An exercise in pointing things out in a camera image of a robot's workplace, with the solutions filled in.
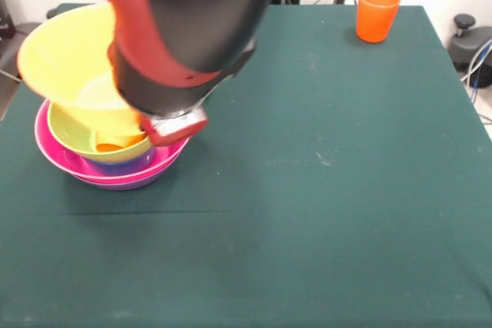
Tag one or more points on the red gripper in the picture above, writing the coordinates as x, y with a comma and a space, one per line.
180, 134

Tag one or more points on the blue bowl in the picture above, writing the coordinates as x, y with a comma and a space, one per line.
119, 166

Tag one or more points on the yellow-orange cup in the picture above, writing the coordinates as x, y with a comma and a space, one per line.
109, 147

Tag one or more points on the green bowl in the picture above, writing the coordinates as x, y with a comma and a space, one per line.
65, 128

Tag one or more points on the large pink bowl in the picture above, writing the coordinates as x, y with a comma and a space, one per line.
50, 147

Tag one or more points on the large yellow bowl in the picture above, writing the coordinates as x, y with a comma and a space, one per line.
57, 59

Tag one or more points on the purple bowl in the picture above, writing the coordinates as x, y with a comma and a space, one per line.
127, 186

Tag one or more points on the dark green tablecloth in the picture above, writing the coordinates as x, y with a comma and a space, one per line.
307, 209

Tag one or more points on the dark grey equipment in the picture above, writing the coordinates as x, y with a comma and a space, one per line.
4, 20

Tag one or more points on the orange cup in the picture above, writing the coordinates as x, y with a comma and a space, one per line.
376, 17

